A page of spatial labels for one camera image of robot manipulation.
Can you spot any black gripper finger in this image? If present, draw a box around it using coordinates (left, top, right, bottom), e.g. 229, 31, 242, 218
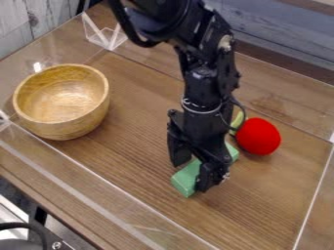
167, 132, 193, 167
195, 162, 230, 192

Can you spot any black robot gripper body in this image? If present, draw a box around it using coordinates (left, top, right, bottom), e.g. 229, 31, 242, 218
167, 104, 233, 165

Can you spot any green rectangular block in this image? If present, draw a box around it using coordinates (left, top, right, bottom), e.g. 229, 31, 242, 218
171, 143, 241, 198

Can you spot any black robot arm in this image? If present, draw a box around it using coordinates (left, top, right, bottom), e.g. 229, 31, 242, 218
107, 0, 241, 192

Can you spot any brown wooden bowl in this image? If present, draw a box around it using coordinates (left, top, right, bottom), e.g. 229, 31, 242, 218
12, 63, 111, 141

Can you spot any red plush tomato toy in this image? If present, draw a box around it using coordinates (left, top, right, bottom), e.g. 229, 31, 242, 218
230, 112, 282, 156

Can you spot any clear acrylic tray wall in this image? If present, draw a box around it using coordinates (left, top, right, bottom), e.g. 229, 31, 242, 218
0, 111, 218, 250

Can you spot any clear acrylic corner bracket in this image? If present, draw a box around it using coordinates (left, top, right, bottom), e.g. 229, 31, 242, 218
82, 13, 128, 51

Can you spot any black metal table frame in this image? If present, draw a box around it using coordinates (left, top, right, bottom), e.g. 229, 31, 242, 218
26, 204, 78, 250

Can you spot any black cable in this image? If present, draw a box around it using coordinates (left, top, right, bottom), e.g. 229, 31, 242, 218
0, 221, 44, 250

